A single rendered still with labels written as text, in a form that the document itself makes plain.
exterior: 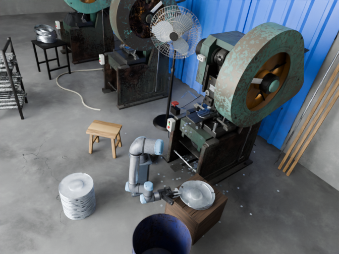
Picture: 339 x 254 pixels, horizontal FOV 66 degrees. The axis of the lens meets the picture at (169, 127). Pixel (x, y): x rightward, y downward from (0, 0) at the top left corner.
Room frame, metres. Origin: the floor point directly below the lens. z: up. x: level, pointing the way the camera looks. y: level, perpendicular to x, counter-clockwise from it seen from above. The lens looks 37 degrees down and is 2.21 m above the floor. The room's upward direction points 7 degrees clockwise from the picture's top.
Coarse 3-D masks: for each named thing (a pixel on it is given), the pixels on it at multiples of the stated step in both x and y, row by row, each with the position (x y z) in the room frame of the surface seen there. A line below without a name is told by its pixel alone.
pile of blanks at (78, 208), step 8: (64, 200) 1.32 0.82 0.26; (72, 200) 1.31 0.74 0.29; (80, 200) 1.34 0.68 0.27; (88, 200) 1.38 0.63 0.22; (64, 208) 1.34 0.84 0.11; (72, 208) 1.31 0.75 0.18; (80, 208) 1.32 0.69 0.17; (88, 208) 1.37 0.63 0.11; (72, 216) 1.31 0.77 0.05; (80, 216) 1.32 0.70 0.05
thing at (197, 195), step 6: (192, 180) 1.60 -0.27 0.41; (180, 186) 1.51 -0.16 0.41; (186, 186) 1.53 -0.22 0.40; (192, 186) 1.54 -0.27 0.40; (198, 186) 1.55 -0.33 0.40; (204, 186) 1.56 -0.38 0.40; (186, 192) 1.46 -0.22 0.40; (192, 192) 1.47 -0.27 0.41; (198, 192) 1.48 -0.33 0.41; (204, 192) 1.50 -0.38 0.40; (210, 192) 1.50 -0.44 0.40; (186, 198) 1.40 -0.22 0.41; (192, 198) 1.41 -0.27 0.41; (198, 198) 1.41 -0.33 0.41; (204, 198) 1.43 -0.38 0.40; (210, 198) 1.44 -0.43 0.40; (192, 204) 1.35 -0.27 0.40; (198, 204) 1.36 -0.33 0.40; (204, 204) 1.37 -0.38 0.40
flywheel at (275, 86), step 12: (276, 60) 2.01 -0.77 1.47; (288, 60) 2.08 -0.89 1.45; (264, 72) 1.89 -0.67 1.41; (276, 72) 2.06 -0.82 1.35; (288, 72) 2.09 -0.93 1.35; (252, 84) 1.86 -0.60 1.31; (264, 84) 1.81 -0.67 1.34; (276, 84) 1.83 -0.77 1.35; (252, 96) 1.90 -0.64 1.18; (264, 96) 2.02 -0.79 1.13; (252, 108) 1.94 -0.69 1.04
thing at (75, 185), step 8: (72, 176) 1.54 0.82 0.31; (80, 176) 1.56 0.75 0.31; (88, 176) 1.57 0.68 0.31; (64, 184) 1.44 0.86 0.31; (72, 184) 1.45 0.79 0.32; (80, 184) 1.46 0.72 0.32; (88, 184) 1.48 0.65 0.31; (64, 192) 1.36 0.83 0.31; (72, 192) 1.38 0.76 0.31; (80, 192) 1.39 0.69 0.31; (88, 192) 1.40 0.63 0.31
